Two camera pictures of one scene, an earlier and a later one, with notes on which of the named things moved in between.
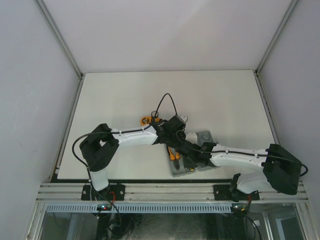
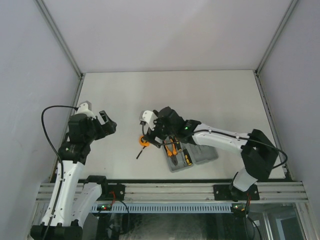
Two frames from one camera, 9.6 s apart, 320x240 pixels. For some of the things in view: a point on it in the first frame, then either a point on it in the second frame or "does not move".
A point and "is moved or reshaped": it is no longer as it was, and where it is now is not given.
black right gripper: x=189 y=165 -> x=151 y=137
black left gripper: x=181 y=133 -> x=105 y=129
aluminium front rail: x=58 y=192 does not move
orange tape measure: x=145 y=120 is moved or reshaped
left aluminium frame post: x=58 y=35 does not move
